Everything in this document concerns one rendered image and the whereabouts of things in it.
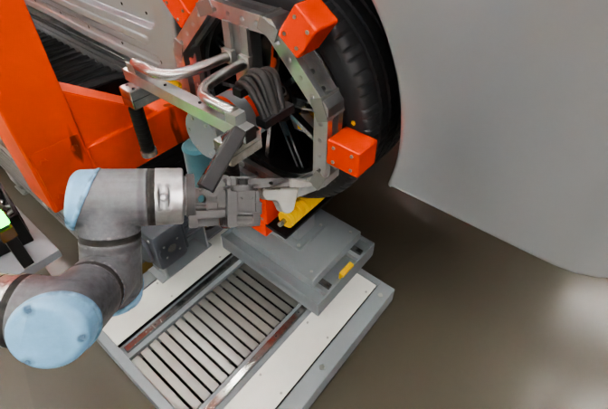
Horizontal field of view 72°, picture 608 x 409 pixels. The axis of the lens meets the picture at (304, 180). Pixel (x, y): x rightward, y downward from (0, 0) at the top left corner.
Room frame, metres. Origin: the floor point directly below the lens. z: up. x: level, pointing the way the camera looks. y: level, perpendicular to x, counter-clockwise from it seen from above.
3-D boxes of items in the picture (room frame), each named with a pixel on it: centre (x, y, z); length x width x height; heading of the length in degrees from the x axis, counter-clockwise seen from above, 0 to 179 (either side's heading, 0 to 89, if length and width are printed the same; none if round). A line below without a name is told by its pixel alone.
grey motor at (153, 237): (1.10, 0.44, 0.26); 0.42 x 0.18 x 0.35; 140
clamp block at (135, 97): (0.93, 0.40, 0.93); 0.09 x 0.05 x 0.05; 140
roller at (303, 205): (0.98, -0.02, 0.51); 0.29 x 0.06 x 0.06; 140
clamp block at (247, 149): (0.71, 0.14, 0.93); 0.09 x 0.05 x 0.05; 140
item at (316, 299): (1.11, 0.03, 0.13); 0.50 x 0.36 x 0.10; 50
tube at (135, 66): (0.95, 0.29, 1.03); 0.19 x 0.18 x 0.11; 140
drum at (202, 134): (0.92, 0.18, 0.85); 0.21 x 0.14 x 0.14; 140
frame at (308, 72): (0.98, 0.14, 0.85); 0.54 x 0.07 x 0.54; 50
